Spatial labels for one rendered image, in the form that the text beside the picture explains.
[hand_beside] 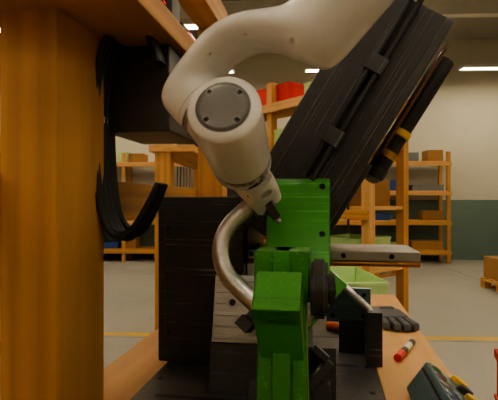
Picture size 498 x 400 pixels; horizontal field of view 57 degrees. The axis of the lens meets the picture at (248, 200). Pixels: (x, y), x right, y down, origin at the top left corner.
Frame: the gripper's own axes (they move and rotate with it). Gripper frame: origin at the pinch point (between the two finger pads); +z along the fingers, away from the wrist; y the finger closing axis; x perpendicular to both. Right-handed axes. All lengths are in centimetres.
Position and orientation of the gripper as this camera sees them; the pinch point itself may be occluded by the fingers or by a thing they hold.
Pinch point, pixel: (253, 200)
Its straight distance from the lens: 80.1
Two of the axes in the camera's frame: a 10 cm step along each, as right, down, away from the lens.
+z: 1.2, 3.3, 9.4
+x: -7.5, 6.5, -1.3
